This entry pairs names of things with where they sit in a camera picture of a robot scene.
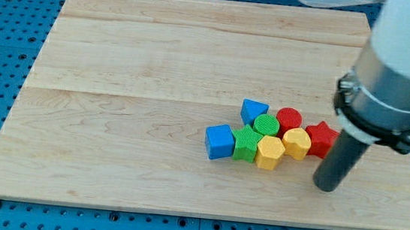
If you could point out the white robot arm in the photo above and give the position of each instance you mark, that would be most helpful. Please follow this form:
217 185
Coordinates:
373 99

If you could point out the yellow hexagon block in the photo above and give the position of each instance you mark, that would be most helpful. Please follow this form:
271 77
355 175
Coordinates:
270 151

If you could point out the blue cube block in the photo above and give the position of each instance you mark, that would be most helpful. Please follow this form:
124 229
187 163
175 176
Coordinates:
219 141

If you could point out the blue triangle block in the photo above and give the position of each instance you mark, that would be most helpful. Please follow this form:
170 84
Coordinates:
252 109

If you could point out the green star block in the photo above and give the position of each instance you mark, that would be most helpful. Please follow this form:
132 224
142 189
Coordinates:
246 141

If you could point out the green cylinder block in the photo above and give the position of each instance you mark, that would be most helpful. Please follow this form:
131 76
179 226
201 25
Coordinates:
266 124

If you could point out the red cylinder block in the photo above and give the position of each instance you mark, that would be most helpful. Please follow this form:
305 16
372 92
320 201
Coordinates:
288 119

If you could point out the wooden board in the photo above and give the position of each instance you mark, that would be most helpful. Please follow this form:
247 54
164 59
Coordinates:
113 114

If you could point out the yellow heart block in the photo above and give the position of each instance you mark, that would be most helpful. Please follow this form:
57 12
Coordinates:
297 143

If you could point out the red star block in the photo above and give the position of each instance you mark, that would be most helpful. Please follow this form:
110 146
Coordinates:
322 139

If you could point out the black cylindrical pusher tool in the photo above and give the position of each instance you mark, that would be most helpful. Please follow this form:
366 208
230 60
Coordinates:
341 158

